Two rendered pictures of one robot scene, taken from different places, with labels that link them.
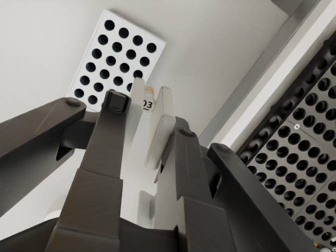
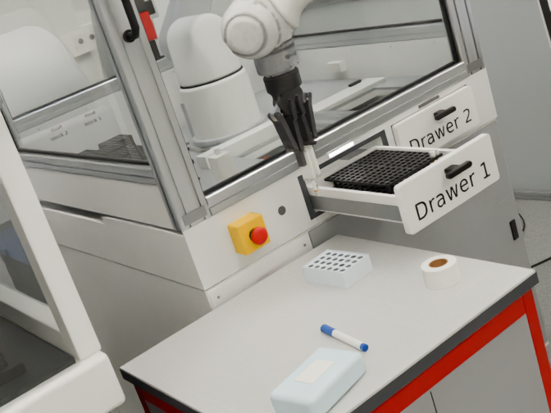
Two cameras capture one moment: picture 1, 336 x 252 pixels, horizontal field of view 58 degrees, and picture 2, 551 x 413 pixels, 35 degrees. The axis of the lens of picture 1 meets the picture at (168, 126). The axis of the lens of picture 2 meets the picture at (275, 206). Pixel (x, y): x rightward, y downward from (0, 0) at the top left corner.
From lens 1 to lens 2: 1.83 m
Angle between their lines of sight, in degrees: 79
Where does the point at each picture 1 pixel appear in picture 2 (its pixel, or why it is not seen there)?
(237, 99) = (349, 203)
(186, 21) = not seen: hidden behind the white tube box
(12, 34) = (304, 310)
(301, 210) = (403, 167)
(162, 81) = not seen: hidden behind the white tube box
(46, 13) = (298, 300)
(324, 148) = (372, 171)
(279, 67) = (333, 190)
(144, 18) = not seen: hidden behind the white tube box
